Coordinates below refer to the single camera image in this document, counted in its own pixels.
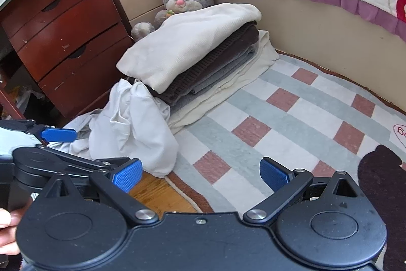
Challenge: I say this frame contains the beige nightstand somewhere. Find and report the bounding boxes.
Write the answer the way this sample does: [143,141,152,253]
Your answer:
[112,0,172,33]

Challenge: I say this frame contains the folded dark brown garment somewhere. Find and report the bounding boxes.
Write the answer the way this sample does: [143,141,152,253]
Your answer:
[125,22,260,107]

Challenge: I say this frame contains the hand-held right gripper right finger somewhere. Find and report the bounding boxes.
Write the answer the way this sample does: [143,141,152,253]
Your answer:
[244,157,360,224]

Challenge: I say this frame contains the person's left hand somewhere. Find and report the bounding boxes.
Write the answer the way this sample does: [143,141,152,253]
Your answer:
[0,208,21,256]

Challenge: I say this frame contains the checkered rug with bear print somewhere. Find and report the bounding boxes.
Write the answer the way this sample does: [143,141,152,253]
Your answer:
[128,50,406,271]

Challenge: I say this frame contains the folded grey garment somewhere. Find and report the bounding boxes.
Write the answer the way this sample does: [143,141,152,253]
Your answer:
[171,45,258,111]

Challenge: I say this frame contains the beige bed base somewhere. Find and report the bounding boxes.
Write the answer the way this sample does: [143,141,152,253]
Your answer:
[209,0,406,114]

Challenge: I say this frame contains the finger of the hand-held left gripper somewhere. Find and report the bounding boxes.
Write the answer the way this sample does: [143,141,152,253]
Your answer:
[60,153,132,176]
[24,123,77,144]

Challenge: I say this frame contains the white shirt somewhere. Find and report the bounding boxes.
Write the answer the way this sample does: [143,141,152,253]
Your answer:
[62,79,180,179]

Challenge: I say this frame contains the red-brown wooden dresser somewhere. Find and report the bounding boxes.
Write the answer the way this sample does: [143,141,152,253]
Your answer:
[0,0,134,119]

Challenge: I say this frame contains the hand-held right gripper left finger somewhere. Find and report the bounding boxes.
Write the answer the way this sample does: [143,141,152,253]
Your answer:
[41,159,159,225]

